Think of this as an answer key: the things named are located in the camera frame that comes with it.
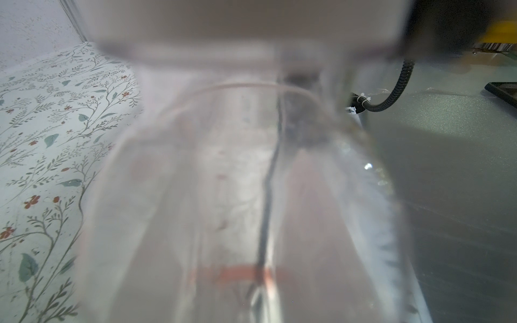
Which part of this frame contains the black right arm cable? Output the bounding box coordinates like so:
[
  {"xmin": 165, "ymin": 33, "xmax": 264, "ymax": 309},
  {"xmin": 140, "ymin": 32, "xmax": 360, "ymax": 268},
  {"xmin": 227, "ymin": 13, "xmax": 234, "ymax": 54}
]
[{"xmin": 349, "ymin": 59, "xmax": 416, "ymax": 114}]

